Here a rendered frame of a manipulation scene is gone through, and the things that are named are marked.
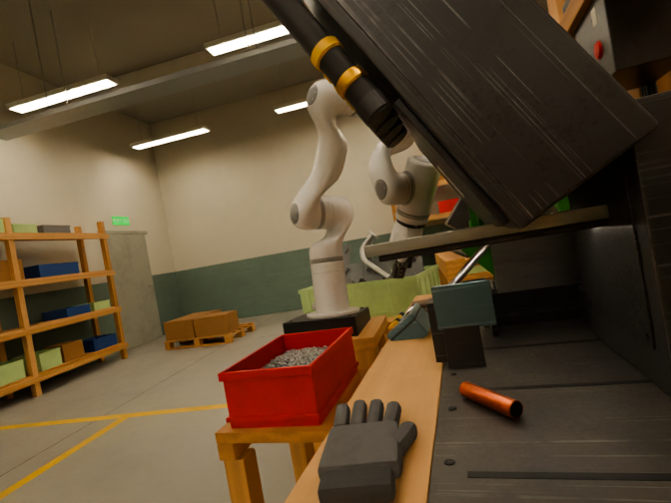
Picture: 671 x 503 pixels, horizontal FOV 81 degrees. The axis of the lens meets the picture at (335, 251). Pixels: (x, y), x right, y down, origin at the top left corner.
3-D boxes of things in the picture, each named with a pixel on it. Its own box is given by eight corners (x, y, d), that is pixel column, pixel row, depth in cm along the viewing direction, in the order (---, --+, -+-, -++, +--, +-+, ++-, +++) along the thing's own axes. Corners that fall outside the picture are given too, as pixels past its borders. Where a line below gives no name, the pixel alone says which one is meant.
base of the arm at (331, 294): (297, 319, 134) (290, 266, 135) (323, 311, 151) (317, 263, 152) (346, 316, 126) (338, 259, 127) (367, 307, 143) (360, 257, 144)
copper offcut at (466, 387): (524, 416, 46) (521, 397, 46) (510, 422, 45) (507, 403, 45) (472, 394, 55) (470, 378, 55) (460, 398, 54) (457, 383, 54)
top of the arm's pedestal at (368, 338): (279, 359, 127) (277, 347, 127) (310, 334, 158) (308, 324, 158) (375, 349, 119) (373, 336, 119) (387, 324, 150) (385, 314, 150)
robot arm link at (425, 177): (406, 218, 94) (436, 215, 98) (419, 164, 87) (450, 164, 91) (387, 204, 100) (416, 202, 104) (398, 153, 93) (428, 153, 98)
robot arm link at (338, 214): (304, 264, 141) (296, 200, 143) (346, 259, 151) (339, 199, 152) (320, 261, 131) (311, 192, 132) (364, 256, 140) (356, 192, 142)
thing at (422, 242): (366, 264, 63) (362, 247, 63) (384, 257, 79) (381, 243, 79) (652, 220, 51) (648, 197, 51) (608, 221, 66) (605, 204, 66)
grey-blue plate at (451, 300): (444, 369, 66) (429, 287, 66) (444, 365, 68) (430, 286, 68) (504, 365, 63) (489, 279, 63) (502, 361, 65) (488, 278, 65)
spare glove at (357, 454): (426, 506, 34) (421, 478, 34) (310, 515, 36) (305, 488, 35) (414, 407, 54) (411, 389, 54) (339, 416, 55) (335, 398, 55)
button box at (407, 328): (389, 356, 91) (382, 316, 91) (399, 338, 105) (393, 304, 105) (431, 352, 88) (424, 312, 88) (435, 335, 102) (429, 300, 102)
